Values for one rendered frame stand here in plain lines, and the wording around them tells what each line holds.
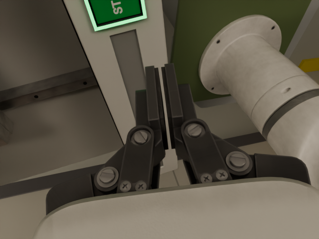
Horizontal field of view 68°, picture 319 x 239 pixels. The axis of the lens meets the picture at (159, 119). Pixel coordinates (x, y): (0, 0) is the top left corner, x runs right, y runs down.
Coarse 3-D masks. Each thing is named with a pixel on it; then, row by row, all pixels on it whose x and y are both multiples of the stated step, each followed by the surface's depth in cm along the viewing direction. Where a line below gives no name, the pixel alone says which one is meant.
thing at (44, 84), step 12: (72, 72) 43; (84, 72) 43; (24, 84) 43; (36, 84) 42; (48, 84) 42; (60, 84) 42; (72, 84) 42; (84, 84) 43; (0, 96) 41; (12, 96) 41; (24, 96) 41; (36, 96) 42; (48, 96) 42; (0, 108) 41
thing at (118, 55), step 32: (64, 0) 22; (160, 0) 24; (96, 32) 25; (128, 32) 26; (160, 32) 27; (96, 64) 28; (128, 64) 29; (160, 64) 30; (128, 96) 33; (128, 128) 38
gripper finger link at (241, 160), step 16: (176, 80) 12; (176, 96) 11; (176, 112) 11; (192, 112) 11; (176, 128) 11; (176, 144) 11; (224, 144) 10; (224, 160) 10; (240, 160) 10; (240, 176) 9
